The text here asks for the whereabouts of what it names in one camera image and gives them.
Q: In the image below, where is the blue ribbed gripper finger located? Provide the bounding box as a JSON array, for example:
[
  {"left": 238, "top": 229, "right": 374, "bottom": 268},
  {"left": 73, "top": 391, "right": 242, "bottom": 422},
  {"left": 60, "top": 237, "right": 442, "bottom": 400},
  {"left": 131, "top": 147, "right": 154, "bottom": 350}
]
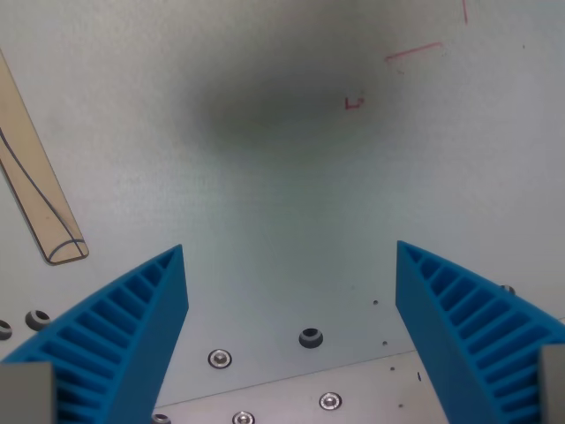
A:
[
  {"left": 395, "top": 239, "right": 565, "bottom": 424},
  {"left": 0, "top": 244, "right": 190, "bottom": 424}
]

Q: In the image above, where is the beige strip with dark outline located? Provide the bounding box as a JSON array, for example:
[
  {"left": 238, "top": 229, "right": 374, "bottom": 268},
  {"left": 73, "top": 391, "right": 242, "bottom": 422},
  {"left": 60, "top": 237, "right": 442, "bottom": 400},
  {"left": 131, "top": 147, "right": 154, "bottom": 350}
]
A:
[{"left": 0, "top": 48, "right": 90, "bottom": 267}]

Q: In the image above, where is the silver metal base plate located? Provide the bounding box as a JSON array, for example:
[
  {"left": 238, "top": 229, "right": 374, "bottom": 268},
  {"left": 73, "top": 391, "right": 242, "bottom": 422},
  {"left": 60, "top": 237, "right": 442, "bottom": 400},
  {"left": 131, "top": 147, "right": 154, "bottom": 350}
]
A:
[{"left": 152, "top": 348, "right": 449, "bottom": 424}]

